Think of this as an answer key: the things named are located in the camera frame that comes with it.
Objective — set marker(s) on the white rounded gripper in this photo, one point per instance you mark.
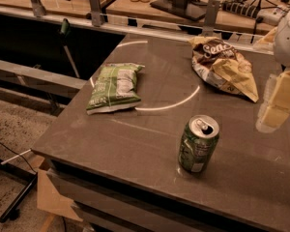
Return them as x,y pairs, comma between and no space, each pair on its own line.
289,38

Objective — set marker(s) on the green soda can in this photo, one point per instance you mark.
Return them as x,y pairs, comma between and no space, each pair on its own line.
198,142

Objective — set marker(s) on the brown yellow chip bag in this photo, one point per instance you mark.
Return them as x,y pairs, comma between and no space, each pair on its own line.
221,65

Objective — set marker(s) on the white power adapter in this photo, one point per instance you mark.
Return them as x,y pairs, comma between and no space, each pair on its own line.
272,16

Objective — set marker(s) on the black power strip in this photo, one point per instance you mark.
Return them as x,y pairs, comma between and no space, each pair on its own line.
240,9

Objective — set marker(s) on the black monitor stand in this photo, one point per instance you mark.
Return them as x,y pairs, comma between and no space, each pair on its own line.
181,8

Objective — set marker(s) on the green chip bag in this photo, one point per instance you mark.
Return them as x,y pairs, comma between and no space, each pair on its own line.
115,88

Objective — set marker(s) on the cardboard panel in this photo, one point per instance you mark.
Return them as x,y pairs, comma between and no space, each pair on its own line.
50,200

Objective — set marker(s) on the black chair base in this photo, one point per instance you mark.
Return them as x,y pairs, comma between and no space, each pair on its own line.
18,177

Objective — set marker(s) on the grey metal bracket right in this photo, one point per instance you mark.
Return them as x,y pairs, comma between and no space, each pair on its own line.
210,18

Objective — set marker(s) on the grey metal bracket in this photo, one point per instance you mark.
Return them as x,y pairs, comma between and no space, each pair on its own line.
210,18
38,8
96,13

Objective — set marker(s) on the grey metal bracket middle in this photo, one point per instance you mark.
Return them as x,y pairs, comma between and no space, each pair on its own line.
96,13

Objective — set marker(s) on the grey metal rail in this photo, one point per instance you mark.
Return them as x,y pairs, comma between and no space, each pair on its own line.
49,82

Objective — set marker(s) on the grey metal bracket left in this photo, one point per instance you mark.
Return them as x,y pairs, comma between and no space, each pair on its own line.
38,8

